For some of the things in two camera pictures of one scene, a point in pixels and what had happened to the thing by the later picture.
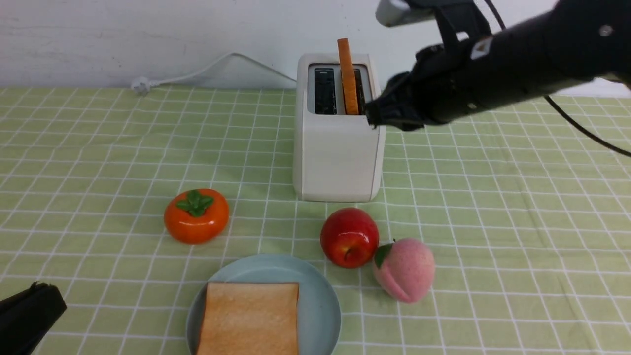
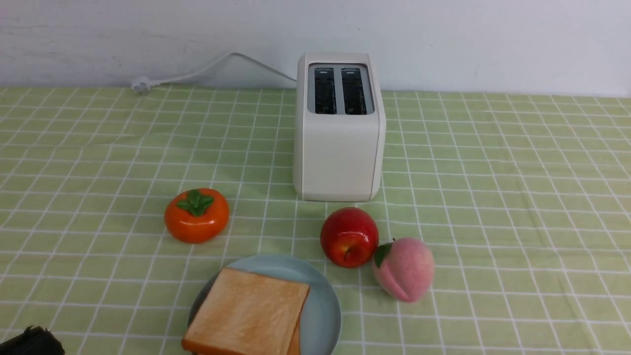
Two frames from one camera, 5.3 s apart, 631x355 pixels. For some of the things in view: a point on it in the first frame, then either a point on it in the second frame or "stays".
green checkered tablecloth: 507,231 stays
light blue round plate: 319,316 stays
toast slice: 348,79 to 247,313
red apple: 349,237 stays
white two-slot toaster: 338,154 stays
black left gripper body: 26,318 to 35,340
